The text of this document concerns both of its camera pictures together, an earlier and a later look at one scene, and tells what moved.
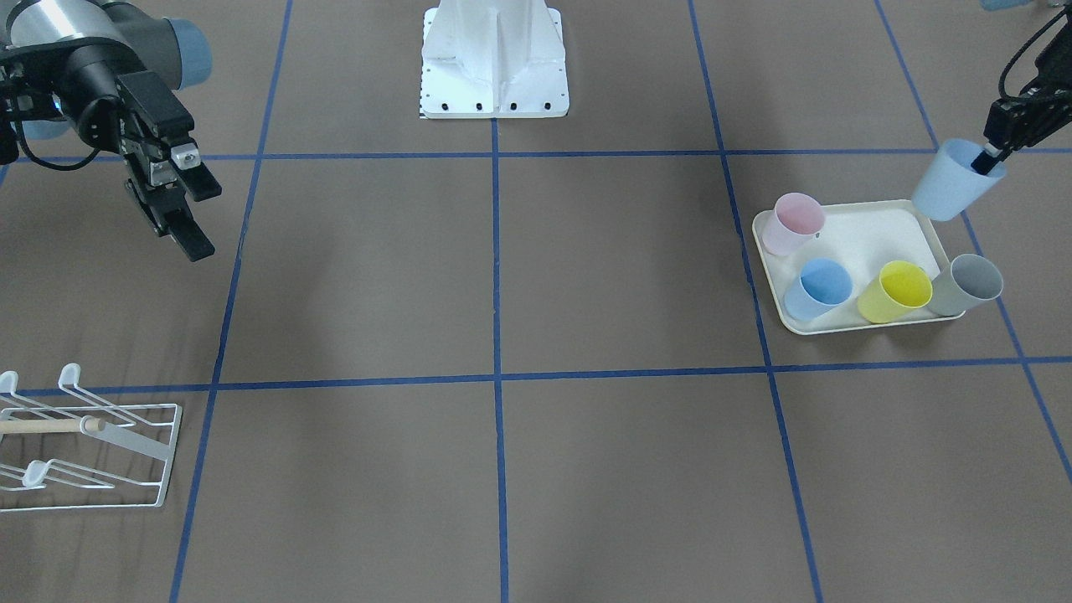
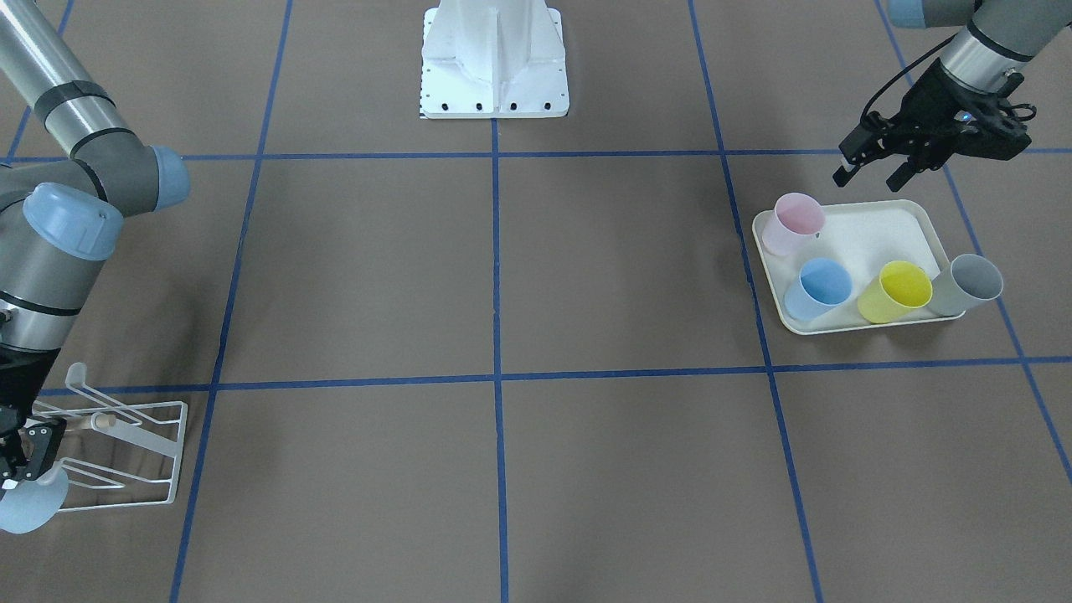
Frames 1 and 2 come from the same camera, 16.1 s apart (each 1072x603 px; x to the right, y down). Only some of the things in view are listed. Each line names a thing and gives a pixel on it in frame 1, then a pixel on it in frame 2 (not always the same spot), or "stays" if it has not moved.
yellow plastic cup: (902, 286) stays
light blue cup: (950, 182) to (31, 504)
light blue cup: (822, 283) stays
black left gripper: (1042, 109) to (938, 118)
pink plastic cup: (796, 218) stays
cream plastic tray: (870, 265) stays
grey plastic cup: (970, 281) stays
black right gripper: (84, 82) to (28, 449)
